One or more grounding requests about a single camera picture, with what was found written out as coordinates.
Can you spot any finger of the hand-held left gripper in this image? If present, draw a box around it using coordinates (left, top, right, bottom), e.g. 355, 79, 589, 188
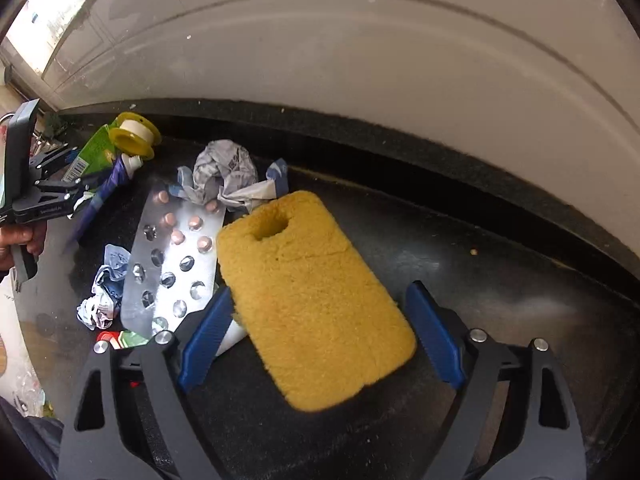
29, 144, 77, 183
14, 179, 101, 224

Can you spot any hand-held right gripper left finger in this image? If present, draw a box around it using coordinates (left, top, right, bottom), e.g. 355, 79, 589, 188
59, 287, 236, 480

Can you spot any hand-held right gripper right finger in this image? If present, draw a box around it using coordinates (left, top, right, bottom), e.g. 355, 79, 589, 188
405, 280, 587, 480

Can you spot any purple toothpaste tube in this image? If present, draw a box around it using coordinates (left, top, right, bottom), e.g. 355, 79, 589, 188
65, 155, 156, 246

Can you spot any yellow sponge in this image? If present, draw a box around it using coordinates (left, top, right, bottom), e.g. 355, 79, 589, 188
216, 190, 417, 413

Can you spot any person's left hand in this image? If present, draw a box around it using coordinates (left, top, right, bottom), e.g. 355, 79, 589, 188
0, 220, 48, 273

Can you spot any white plastic tube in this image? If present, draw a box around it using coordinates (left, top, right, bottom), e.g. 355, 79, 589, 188
215, 317, 248, 358

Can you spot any green carton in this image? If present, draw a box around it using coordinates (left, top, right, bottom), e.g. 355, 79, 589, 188
62, 125, 123, 183

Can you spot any silver pill blister pack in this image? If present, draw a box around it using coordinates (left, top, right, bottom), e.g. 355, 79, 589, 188
120, 189, 226, 338

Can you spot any yellow tape roll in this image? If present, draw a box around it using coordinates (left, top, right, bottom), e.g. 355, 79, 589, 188
108, 112, 162, 158

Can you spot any red green packet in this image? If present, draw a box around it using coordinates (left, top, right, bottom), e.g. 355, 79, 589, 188
95, 329, 151, 357

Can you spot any crumpled blue white small wrapper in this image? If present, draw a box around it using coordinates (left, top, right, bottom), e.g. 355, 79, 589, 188
76, 244, 132, 331

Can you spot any window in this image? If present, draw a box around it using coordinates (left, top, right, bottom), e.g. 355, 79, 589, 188
2, 0, 116, 86

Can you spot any crumpled grey paper wrapper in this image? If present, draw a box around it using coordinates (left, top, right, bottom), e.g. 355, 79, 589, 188
167, 158, 290, 213

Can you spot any crumpled grey newspaper ball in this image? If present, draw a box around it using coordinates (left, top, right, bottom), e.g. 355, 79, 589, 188
192, 140, 258, 203

